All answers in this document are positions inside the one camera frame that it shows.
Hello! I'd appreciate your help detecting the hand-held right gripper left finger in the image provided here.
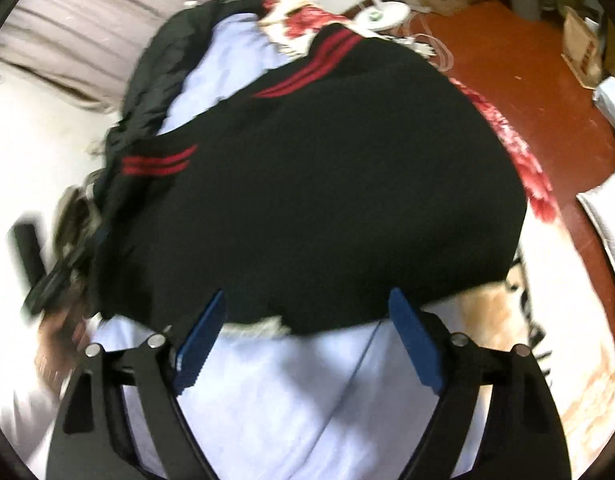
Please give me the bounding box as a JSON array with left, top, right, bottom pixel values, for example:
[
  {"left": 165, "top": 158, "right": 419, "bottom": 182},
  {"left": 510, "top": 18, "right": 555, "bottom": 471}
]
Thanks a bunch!
[{"left": 46, "top": 289, "right": 227, "bottom": 480}]

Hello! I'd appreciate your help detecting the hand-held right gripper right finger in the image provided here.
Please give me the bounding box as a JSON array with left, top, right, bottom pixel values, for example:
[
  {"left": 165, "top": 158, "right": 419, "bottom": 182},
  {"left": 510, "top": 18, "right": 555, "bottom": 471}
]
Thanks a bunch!
[{"left": 389, "top": 287, "right": 573, "bottom": 480}]

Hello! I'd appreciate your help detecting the black sweater with red stripes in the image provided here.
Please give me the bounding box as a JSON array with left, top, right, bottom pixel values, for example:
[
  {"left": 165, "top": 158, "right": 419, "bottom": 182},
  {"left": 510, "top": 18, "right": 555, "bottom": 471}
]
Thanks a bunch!
[{"left": 95, "top": 22, "right": 529, "bottom": 337}]

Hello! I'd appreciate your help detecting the person's left hand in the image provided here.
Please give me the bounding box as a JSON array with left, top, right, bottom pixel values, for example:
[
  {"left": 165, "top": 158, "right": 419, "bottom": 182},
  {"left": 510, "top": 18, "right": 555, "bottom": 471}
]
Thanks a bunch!
[{"left": 34, "top": 306, "right": 89, "bottom": 387}]

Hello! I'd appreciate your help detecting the floral blanket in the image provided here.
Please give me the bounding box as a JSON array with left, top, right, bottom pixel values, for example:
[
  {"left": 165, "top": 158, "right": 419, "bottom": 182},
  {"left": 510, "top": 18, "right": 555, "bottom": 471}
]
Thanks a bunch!
[{"left": 258, "top": 0, "right": 615, "bottom": 480}]

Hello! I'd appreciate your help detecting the lavender bed sheet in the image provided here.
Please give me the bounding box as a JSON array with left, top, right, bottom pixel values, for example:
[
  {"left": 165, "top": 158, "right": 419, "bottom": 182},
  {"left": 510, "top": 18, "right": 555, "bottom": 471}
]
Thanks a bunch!
[{"left": 95, "top": 12, "right": 494, "bottom": 480}]

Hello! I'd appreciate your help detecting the white padded bag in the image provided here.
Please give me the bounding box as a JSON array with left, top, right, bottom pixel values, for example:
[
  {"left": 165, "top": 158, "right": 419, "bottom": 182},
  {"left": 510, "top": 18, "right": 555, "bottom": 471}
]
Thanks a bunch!
[{"left": 575, "top": 179, "right": 615, "bottom": 324}]

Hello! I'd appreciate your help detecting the black puffer jacket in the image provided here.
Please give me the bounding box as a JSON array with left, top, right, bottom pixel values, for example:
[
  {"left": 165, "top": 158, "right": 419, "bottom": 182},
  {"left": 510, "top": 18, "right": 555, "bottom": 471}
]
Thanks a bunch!
[{"left": 104, "top": 0, "right": 229, "bottom": 187}]

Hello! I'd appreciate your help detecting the pale striped curtain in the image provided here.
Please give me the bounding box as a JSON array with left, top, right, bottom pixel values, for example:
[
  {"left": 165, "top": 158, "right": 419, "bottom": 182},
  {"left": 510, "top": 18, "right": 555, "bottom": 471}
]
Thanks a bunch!
[{"left": 0, "top": 0, "right": 309, "bottom": 112}]

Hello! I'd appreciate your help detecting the white plastic bag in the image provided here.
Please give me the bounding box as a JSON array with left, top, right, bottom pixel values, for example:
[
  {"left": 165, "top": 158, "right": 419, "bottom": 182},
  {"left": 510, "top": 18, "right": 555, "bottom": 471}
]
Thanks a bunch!
[{"left": 591, "top": 77, "right": 615, "bottom": 137}]

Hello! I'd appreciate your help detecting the brown paper bag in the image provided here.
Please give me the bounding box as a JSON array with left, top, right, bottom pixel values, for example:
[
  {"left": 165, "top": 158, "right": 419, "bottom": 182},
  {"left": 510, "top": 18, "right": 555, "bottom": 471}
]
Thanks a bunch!
[{"left": 559, "top": 7, "right": 606, "bottom": 89}]

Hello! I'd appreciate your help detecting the white cable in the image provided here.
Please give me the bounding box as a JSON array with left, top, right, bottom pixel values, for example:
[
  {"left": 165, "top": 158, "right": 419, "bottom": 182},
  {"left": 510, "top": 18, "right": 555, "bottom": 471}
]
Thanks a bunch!
[{"left": 398, "top": 19, "right": 455, "bottom": 73}]

